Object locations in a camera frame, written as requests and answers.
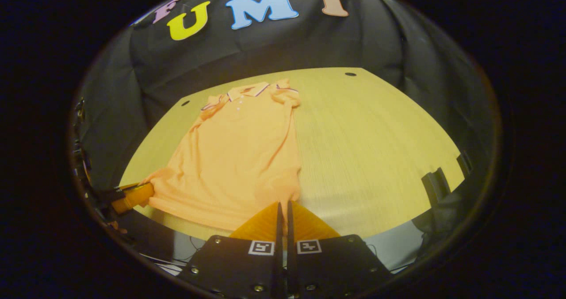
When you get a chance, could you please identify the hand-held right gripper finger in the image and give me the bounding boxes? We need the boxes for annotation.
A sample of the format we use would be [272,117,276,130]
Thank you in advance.
[177,202,283,299]
[283,200,393,299]

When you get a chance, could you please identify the black backdrop cloth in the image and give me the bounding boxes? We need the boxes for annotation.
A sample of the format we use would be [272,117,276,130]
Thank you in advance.
[73,0,500,193]

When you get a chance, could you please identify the orange polo T-shirt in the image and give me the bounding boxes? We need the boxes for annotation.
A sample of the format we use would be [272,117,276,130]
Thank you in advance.
[139,79,303,232]

